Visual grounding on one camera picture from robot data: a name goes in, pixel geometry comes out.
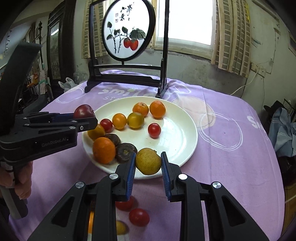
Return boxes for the red cherry tomato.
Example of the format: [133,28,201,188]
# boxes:
[115,196,134,211]
[100,118,113,133]
[129,208,150,227]
[148,123,162,139]

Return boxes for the black round painted screen stand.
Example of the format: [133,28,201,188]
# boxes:
[81,0,170,100]

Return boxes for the purple printed tablecloth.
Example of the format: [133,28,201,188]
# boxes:
[9,70,285,241]

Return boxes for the person's left hand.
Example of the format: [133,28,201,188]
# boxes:
[0,160,33,200]

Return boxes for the blue cloth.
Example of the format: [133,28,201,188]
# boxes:
[268,107,296,158]

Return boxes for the black bag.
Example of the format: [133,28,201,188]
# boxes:
[264,100,292,114]

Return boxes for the window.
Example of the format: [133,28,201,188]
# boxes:
[153,0,219,59]

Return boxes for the white wall electric box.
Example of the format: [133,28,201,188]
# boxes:
[287,30,296,56]

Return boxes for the dark wooden cabinet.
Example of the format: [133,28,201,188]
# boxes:
[46,7,77,102]

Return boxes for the beige brick-pattern curtain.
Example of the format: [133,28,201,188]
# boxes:
[210,0,251,78]
[81,0,111,59]

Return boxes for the white oval plate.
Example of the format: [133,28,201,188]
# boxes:
[82,96,198,180]

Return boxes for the small yellow-green jujube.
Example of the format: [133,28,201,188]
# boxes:
[135,148,162,176]
[116,220,127,235]

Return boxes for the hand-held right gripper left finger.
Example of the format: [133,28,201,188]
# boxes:
[27,152,137,241]

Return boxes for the mandarin orange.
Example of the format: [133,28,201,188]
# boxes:
[132,102,149,117]
[149,100,166,119]
[93,137,116,165]

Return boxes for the green-orange mandarin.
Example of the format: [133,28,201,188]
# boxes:
[127,112,145,129]

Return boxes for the white cable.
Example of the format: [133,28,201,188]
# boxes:
[229,72,258,95]

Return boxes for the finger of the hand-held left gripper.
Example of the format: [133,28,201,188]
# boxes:
[16,112,80,122]
[22,116,99,134]

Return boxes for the dark brown water chestnut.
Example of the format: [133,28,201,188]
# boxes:
[103,133,121,147]
[115,143,138,163]

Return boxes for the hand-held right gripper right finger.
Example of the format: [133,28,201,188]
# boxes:
[161,152,270,241]

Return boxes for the white plastic bag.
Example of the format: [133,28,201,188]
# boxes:
[58,77,78,93]

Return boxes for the dark red plum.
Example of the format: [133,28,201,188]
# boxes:
[73,104,95,119]

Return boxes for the white wall socket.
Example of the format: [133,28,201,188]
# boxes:
[250,62,272,75]

